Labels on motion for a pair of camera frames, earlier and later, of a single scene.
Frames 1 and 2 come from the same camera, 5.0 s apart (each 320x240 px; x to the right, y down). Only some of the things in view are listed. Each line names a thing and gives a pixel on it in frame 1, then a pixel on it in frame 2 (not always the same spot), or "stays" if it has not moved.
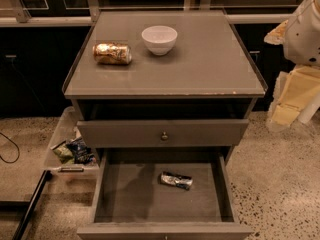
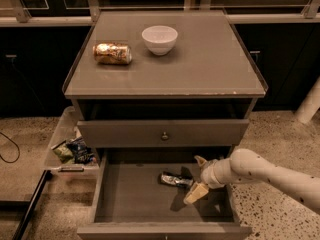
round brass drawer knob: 164,137 stays
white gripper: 304,37 -> 208,175
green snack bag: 65,154 stays
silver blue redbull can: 171,179 stays
